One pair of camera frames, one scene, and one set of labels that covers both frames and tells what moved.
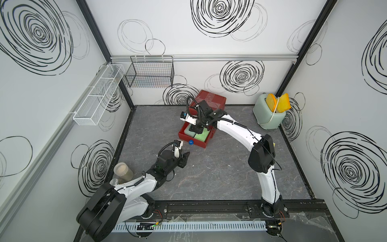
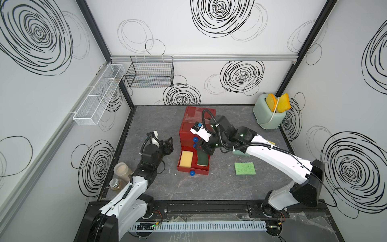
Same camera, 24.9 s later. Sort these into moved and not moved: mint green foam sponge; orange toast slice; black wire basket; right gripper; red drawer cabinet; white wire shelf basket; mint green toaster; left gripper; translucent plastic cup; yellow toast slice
Moved: mint green foam sponge; left gripper; right gripper; red drawer cabinet
Not moved: mint green toaster; translucent plastic cup; white wire shelf basket; yellow toast slice; black wire basket; orange toast slice
